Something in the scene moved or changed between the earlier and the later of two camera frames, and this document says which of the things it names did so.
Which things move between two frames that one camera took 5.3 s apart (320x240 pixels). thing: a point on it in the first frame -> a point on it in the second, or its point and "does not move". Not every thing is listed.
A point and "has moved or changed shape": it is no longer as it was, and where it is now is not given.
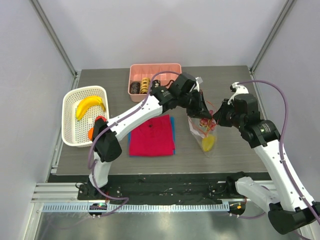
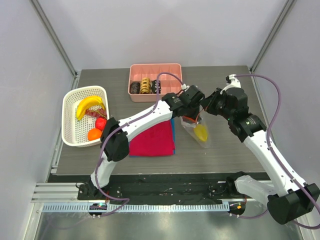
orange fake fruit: (90, 133) does not move
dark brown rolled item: (134, 88) does not move
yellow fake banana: (87, 102) does not move
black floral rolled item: (156, 83) does not move
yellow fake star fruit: (207, 143) -> (201, 132)
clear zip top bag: (204, 130) has moved or changed shape
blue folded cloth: (174, 142) does not move
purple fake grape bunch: (209, 123) -> (98, 113)
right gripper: (224, 114) -> (210, 104)
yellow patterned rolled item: (144, 85) does not move
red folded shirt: (153, 137) does not move
